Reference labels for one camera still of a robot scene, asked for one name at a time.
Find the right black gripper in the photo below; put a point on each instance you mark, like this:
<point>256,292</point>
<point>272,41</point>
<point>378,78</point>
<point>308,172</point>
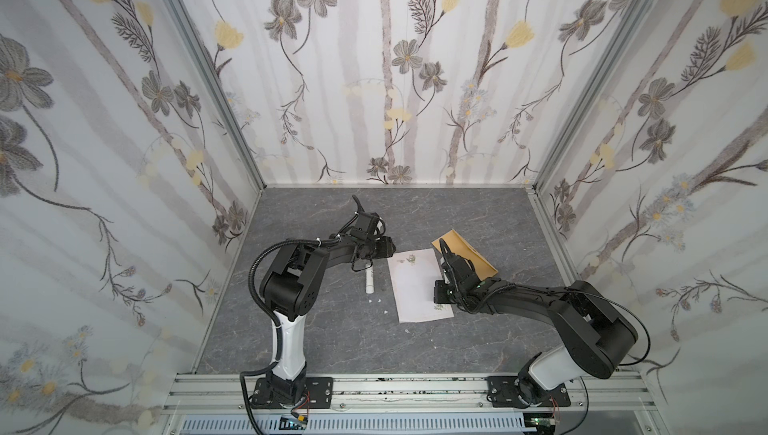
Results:
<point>455,275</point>

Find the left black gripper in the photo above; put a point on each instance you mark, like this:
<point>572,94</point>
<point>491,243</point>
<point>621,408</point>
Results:
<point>366,226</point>

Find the white floral letter paper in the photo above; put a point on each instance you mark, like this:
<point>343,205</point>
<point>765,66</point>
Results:
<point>413,276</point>

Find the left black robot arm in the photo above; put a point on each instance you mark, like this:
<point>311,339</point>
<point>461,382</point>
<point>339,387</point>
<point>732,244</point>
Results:
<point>285,281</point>

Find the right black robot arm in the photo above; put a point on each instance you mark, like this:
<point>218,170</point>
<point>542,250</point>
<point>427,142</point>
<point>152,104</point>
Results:
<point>594,336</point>

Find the brown kraft envelope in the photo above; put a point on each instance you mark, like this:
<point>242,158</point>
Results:
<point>459,245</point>

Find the white glue stick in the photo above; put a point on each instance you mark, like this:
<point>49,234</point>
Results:
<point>369,280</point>

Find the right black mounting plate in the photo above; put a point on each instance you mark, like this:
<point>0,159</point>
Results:
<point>504,390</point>

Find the black mounting plate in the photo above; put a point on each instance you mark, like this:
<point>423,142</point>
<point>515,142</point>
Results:
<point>317,394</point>
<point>504,390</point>

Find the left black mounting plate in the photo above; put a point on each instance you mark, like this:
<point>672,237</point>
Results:
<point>317,394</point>

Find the white perforated cable duct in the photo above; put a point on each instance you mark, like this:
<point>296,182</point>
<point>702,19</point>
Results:
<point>404,423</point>

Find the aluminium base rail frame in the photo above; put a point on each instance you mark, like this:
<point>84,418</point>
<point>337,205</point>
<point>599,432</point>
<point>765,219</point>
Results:
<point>213,404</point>

